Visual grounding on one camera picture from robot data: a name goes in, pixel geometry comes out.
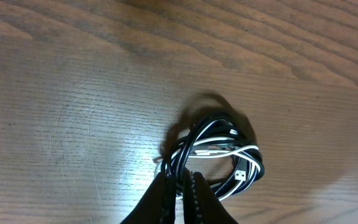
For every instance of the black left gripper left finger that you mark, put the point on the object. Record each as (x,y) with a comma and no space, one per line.
(157,205)

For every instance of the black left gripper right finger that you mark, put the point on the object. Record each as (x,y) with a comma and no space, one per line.
(200,204)

